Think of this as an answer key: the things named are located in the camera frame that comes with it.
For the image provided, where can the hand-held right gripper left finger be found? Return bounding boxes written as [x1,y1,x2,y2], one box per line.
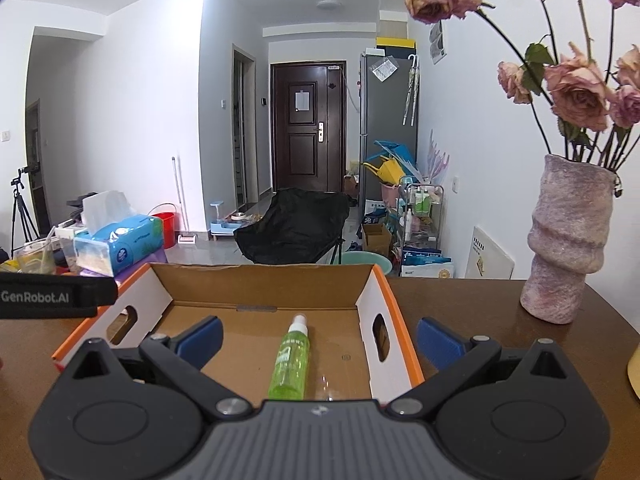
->
[60,315,253,423]

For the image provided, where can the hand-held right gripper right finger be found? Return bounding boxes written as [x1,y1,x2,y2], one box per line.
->
[385,316,576,421]

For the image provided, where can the orange cardboard box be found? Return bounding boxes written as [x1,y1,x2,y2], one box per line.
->
[51,262,426,403]

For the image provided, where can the green spray bottle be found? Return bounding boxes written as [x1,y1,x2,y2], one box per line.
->
[267,313,312,402]

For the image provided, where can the glass cup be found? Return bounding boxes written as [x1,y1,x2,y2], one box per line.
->
[15,230,56,276]

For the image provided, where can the clear plastic container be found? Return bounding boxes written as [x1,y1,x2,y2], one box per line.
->
[54,224,87,263]

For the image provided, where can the blue white package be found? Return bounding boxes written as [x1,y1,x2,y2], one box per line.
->
[400,249,454,279]

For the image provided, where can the blue tissue box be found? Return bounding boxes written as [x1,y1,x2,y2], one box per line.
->
[73,191,165,277]

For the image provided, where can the black tripod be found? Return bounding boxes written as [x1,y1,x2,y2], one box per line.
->
[10,166,41,252]

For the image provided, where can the white panel board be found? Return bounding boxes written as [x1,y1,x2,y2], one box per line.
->
[465,226,516,280]

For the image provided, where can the teal plastic basin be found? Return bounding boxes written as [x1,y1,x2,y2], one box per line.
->
[327,251,388,278]

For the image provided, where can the red bucket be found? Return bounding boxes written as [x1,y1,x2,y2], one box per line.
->
[148,203,177,249]

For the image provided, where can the pet water feeder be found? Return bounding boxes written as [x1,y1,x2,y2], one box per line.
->
[210,201,251,243]

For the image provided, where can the small brown cardboard box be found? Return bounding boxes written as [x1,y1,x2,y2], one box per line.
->
[361,223,393,258]

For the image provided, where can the metal rack cart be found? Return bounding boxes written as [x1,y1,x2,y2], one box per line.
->
[395,183,445,266]

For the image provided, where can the blue white carton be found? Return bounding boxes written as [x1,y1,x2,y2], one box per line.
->
[363,200,397,226]

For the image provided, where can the white mop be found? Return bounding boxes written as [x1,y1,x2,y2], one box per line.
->
[171,156,197,245]

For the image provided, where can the black folding chair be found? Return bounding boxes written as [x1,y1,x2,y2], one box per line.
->
[234,188,350,266]

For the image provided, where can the pink textured vase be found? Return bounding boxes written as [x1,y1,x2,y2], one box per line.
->
[520,154,617,325]

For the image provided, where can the yellow watering can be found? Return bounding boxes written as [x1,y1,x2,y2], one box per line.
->
[362,156,402,186]

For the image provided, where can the pink feather decoration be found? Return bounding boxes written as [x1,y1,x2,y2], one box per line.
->
[427,130,451,184]

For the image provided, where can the blue plastic stool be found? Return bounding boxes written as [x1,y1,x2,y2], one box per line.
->
[375,140,417,181]

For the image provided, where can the yellow rounded object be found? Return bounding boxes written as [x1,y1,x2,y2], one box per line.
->
[627,345,640,401]

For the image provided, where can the dark brown door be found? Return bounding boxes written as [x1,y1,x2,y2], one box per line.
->
[270,61,347,193]

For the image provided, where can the grey refrigerator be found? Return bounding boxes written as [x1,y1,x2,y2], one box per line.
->
[360,51,420,201]

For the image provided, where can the white folded umbrella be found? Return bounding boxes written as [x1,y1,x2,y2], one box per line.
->
[411,57,421,127]

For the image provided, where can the clear plastic bag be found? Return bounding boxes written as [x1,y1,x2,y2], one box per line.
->
[371,57,400,82]

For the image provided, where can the dried pink rose bouquet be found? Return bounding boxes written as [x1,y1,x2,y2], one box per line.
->
[396,0,640,171]

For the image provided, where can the yellow black box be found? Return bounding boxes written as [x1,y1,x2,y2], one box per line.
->
[376,36,417,58]

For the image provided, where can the wall calendar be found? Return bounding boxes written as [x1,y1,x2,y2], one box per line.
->
[429,20,447,65]

